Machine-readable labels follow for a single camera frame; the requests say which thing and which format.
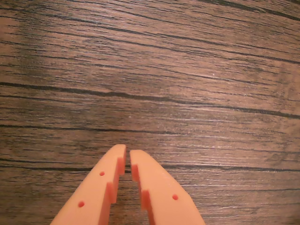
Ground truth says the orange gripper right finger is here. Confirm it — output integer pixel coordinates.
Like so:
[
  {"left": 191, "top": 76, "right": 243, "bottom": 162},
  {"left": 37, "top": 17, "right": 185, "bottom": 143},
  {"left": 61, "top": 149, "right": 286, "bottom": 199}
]
[{"left": 129, "top": 149, "right": 206, "bottom": 225}]

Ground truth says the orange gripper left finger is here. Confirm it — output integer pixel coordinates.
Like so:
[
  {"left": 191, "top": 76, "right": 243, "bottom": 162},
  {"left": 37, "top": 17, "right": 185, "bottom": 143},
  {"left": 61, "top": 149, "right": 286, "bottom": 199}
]
[{"left": 50, "top": 144, "right": 127, "bottom": 225}]

